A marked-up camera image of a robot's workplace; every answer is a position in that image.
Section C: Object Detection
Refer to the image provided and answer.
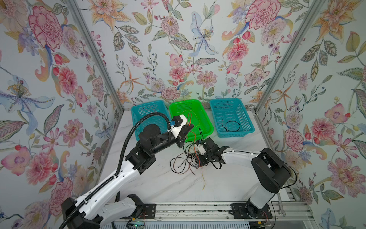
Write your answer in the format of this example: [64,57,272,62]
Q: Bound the black cable pile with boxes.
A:
[170,128,209,176]

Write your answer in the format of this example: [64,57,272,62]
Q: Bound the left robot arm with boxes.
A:
[60,120,194,229]

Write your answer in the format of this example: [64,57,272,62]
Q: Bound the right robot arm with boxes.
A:
[195,138,291,219]

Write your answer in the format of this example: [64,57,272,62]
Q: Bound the bright green basket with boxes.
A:
[169,99,214,142]

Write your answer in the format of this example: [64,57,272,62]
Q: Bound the teal basket right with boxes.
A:
[210,98,255,138]

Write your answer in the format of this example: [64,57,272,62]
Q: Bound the teal basket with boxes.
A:
[131,100,175,145]
[210,98,255,138]

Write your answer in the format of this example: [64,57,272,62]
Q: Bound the teal basket left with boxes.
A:
[131,100,175,145]

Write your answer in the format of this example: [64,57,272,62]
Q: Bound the silver wrench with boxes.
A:
[277,192,286,217]

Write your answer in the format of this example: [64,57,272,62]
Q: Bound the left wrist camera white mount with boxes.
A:
[168,114,188,140]

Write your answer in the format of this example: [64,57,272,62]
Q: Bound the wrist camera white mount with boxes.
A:
[168,114,188,140]
[197,144,206,155]

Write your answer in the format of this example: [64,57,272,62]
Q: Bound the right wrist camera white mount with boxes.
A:
[197,144,206,155]

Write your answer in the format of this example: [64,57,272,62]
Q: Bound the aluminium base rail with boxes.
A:
[114,201,315,222]

